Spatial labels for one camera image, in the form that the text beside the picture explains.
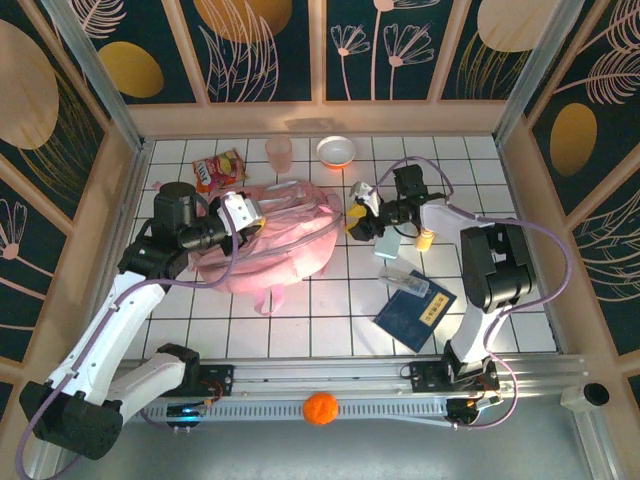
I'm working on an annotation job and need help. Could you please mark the pink backpack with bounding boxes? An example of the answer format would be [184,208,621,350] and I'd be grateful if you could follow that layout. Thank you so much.
[192,179,346,316]

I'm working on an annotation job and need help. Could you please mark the light blue case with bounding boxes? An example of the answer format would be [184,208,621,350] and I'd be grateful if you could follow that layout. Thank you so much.
[374,234,401,261]

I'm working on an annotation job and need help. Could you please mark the clear pen pouch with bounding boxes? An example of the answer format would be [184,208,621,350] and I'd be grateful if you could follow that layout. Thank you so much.
[378,266,431,299]

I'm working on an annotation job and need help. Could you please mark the blue notebook yellow label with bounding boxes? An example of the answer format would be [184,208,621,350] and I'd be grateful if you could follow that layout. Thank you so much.
[372,269,458,353]

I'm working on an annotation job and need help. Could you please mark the red snack packet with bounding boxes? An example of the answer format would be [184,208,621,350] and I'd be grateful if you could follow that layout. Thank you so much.
[192,147,250,194]

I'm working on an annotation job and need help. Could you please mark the white orange bowl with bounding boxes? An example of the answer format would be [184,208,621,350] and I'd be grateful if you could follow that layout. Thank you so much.
[316,135,357,171]

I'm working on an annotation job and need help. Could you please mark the pink plastic cup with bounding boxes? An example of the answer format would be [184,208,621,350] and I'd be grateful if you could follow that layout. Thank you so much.
[264,135,294,174]

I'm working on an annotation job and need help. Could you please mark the black electronics board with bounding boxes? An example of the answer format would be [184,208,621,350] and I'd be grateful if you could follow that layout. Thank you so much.
[446,394,503,431]
[166,399,207,431]

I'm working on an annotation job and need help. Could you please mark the orange ball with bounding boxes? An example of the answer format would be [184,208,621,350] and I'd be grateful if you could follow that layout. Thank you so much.
[302,392,340,426]

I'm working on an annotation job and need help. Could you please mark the white block black knob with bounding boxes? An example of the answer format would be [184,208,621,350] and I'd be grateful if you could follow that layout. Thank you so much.
[559,382,611,412]

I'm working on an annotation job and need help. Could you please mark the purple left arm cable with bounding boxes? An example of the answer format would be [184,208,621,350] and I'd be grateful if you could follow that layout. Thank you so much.
[14,202,241,479]

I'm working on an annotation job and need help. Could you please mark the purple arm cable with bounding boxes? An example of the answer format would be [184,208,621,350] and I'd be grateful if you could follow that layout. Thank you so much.
[372,156,573,432]
[14,202,241,479]

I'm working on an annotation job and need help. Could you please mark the aluminium side rail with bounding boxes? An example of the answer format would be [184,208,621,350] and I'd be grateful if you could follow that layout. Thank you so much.
[494,134,571,354]

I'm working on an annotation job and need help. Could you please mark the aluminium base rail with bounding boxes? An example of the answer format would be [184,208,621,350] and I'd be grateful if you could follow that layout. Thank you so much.
[117,353,590,401]

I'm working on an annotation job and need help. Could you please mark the slotted grey cable duct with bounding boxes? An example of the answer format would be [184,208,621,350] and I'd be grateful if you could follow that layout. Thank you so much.
[139,399,451,426]

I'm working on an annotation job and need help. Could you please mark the aluminium corner post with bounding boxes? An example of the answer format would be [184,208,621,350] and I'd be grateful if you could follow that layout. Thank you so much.
[492,0,582,146]
[39,0,146,151]

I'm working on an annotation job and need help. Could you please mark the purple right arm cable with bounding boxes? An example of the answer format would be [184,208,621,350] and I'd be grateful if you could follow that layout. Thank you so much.
[372,156,573,432]

